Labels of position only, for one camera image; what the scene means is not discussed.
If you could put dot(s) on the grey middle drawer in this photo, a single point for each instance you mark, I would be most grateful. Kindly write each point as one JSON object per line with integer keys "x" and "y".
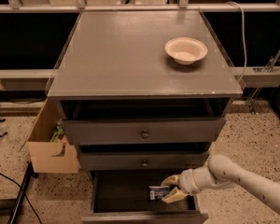
{"x": 142, "y": 160}

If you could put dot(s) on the grey open bottom drawer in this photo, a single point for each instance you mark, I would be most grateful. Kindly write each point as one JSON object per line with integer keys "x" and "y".
{"x": 122, "y": 197}

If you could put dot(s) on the grey top drawer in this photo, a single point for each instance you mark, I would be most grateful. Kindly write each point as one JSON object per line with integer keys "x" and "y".
{"x": 141, "y": 131}

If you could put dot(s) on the white paper bowl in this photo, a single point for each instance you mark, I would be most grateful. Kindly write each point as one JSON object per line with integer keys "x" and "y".
{"x": 185, "y": 50}

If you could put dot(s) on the blue rxbar blueberry wrapper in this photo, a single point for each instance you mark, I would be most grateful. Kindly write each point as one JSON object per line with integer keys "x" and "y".
{"x": 158, "y": 192}

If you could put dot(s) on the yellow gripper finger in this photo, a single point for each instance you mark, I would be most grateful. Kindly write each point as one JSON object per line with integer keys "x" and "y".
{"x": 175, "y": 195}
{"x": 172, "y": 180}

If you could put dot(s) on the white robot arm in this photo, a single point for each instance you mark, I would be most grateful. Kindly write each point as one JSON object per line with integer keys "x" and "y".
{"x": 220, "y": 172}

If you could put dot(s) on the aluminium rail frame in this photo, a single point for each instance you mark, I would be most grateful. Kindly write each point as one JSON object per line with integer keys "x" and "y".
{"x": 28, "y": 8}

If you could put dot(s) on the brown cardboard box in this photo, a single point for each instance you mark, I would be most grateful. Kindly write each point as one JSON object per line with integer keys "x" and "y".
{"x": 57, "y": 157}

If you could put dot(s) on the green item in box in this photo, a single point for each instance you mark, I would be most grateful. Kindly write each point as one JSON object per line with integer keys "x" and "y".
{"x": 58, "y": 131}

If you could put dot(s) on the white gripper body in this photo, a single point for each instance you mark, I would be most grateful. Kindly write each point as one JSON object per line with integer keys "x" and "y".
{"x": 185, "y": 183}

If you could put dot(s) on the grey three-drawer cabinet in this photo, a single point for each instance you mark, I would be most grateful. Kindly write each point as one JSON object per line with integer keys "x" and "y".
{"x": 116, "y": 67}

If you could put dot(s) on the black metal floor bar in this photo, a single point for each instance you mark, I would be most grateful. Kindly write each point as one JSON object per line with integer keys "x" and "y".
{"x": 15, "y": 213}

